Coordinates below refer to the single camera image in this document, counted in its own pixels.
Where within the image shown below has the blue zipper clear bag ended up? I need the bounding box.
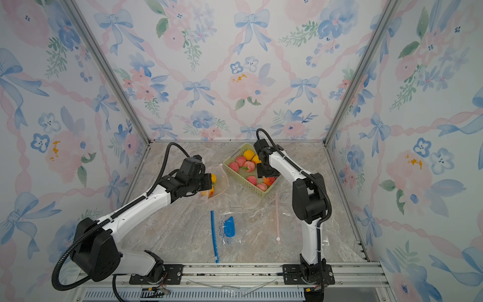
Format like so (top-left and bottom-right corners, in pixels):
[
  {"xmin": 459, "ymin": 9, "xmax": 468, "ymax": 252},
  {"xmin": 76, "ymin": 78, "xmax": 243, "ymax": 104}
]
[{"xmin": 210, "ymin": 208, "xmax": 250, "ymax": 264}]

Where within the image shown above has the light green plastic basket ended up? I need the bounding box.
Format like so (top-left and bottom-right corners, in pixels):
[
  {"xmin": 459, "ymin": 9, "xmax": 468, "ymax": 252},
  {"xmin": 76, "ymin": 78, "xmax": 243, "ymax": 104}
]
[{"xmin": 222, "ymin": 143, "xmax": 280, "ymax": 198}]

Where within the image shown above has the pink peach upper left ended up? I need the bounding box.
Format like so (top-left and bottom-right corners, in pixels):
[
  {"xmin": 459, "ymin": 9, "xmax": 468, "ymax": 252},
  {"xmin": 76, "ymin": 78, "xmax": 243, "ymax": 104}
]
[{"xmin": 235, "ymin": 156, "xmax": 247, "ymax": 167}]

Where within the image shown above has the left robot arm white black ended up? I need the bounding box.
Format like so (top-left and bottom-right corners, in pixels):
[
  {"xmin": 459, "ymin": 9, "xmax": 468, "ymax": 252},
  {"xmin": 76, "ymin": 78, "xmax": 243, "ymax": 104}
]
[{"xmin": 52, "ymin": 155, "xmax": 212, "ymax": 291}]

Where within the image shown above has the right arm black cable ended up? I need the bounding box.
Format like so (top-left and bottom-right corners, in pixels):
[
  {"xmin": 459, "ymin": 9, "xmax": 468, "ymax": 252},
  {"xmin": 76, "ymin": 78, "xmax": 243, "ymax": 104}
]
[{"xmin": 255, "ymin": 128, "xmax": 333, "ymax": 302}]

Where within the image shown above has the pink peach green leaf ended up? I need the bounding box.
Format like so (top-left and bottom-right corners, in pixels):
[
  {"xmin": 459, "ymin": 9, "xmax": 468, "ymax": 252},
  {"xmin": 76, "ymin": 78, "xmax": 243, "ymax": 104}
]
[{"xmin": 242, "ymin": 161, "xmax": 257, "ymax": 173}]

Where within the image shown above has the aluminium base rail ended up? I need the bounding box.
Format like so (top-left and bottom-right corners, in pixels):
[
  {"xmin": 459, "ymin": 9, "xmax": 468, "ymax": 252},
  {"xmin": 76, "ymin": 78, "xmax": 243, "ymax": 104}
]
[{"xmin": 67, "ymin": 262, "xmax": 396, "ymax": 301}]

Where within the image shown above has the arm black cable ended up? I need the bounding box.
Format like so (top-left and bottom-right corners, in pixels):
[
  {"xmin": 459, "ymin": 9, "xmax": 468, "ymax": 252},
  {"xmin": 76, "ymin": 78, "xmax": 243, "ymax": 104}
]
[
  {"xmin": 255, "ymin": 128, "xmax": 333, "ymax": 302},
  {"xmin": 52, "ymin": 142, "xmax": 191, "ymax": 302}
]

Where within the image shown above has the pink peach lower centre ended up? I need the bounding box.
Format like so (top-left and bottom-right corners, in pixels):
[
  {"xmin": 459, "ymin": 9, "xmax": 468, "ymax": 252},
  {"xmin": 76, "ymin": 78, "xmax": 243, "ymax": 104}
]
[{"xmin": 247, "ymin": 176, "xmax": 258, "ymax": 186}]

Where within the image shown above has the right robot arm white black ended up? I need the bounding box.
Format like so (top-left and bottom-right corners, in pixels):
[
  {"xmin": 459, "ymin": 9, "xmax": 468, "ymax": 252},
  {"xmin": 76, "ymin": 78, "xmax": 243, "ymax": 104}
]
[{"xmin": 254, "ymin": 138, "xmax": 332, "ymax": 285}]

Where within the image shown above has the pink peach bottom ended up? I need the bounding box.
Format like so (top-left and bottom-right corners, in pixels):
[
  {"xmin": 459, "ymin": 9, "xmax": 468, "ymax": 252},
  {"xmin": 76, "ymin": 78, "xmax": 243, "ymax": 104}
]
[{"xmin": 257, "ymin": 183, "xmax": 268, "ymax": 191}]

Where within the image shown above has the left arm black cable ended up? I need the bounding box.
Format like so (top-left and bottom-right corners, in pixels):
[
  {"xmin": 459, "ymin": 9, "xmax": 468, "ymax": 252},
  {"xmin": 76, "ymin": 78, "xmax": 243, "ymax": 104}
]
[{"xmin": 52, "ymin": 142, "xmax": 191, "ymax": 302}]

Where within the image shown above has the yellow peach top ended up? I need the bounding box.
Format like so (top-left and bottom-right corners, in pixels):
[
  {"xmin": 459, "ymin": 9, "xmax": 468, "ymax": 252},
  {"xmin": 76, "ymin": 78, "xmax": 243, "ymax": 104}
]
[{"xmin": 243, "ymin": 149, "xmax": 255, "ymax": 161}]

